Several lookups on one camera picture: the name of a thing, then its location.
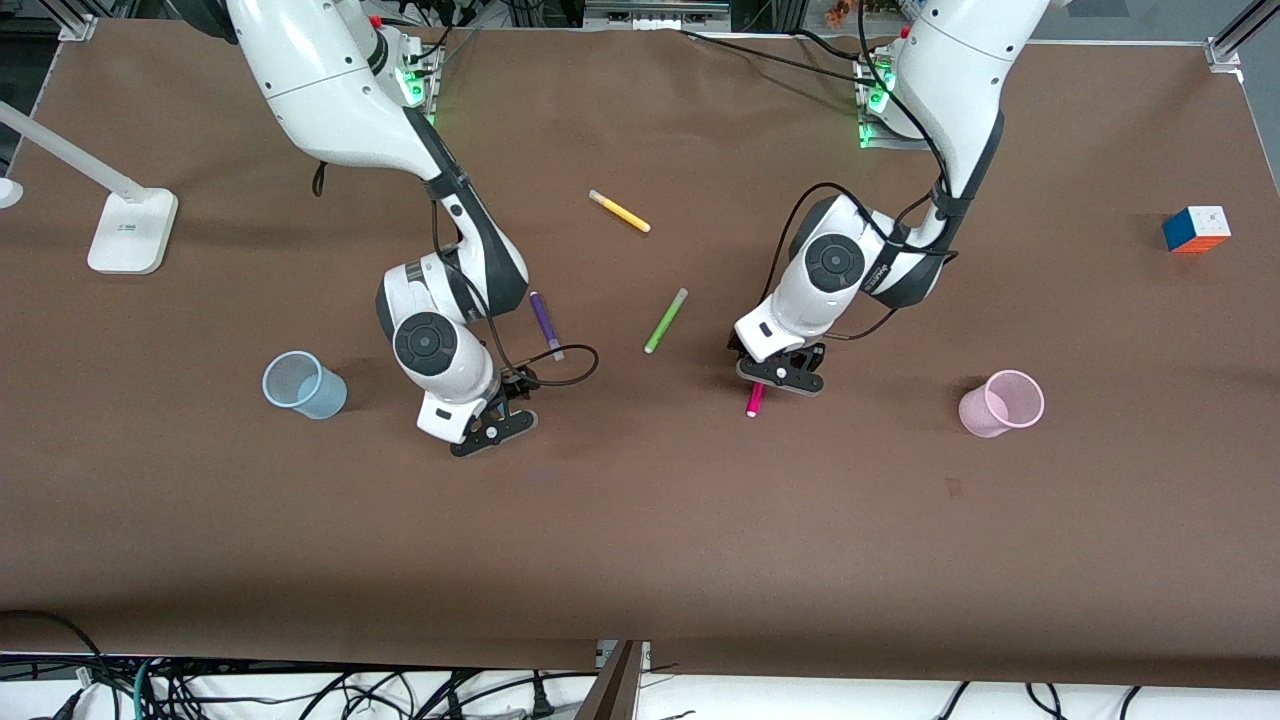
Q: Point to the pink marker pen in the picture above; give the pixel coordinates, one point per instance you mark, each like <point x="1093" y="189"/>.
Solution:
<point x="755" y="402"/>

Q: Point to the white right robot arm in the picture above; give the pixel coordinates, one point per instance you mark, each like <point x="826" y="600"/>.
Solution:
<point x="330" y="90"/>

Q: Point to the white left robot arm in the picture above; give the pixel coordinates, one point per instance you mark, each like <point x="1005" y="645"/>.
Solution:
<point x="950" y="80"/>

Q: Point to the purple marker pen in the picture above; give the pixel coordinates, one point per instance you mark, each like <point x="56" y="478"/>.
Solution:
<point x="545" y="325"/>

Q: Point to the green marker pen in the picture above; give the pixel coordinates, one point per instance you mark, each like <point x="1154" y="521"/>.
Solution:
<point x="665" y="321"/>

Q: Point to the translucent blue plastic cup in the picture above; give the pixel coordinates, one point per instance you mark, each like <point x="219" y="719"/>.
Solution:
<point x="305" y="388"/>

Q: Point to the yellow marker pen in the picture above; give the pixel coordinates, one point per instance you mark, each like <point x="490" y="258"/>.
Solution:
<point x="620" y="211"/>

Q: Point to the translucent pink plastic cup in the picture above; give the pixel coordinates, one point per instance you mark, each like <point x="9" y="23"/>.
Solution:
<point x="1000" y="405"/>

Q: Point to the black power plug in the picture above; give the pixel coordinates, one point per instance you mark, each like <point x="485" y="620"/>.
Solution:
<point x="541" y="706"/>

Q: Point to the dark brown table leg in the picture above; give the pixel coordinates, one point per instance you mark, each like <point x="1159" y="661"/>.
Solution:
<point x="612" y="685"/>

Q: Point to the small orange toy figure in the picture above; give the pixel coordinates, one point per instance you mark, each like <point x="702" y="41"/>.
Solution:
<point x="840" y="12"/>

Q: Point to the white desk lamp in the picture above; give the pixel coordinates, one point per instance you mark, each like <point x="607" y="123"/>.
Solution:
<point x="130" y="232"/>

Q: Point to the multicolour puzzle cube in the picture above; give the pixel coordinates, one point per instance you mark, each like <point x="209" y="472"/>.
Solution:
<point x="1197" y="229"/>

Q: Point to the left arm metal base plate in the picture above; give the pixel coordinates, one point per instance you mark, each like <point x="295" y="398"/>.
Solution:
<point x="885" y="143"/>

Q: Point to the small metal table bracket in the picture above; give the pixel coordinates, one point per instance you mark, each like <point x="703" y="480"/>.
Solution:
<point x="640" y="652"/>

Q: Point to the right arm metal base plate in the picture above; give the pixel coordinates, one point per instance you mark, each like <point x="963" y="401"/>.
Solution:
<point x="428" y="60"/>

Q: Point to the grey metal frame bar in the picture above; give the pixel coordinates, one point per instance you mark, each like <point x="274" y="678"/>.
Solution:
<point x="655" y="12"/>

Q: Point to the aluminium table corner bracket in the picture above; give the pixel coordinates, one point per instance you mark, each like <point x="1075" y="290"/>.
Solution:
<point x="1225" y="52"/>
<point x="78" y="27"/>

